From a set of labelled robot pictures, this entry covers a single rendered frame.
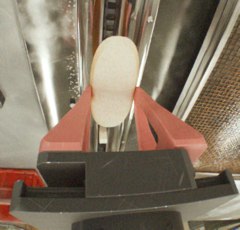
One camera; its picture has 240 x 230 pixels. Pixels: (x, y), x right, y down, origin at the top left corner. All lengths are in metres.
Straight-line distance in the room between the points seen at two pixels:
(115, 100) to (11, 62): 0.17
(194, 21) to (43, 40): 0.18
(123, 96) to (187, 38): 0.15
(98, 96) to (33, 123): 0.24
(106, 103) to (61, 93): 0.10
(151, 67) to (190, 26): 0.08
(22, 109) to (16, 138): 0.10
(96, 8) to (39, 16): 0.05
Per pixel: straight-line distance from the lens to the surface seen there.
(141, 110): 0.15
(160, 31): 0.25
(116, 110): 0.16
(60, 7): 0.19
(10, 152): 0.49
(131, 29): 0.21
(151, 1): 0.19
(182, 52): 0.28
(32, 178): 0.55
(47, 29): 0.20
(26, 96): 0.32
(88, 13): 0.20
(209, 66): 0.20
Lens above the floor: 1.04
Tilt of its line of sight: 41 degrees down
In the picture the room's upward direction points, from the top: 173 degrees clockwise
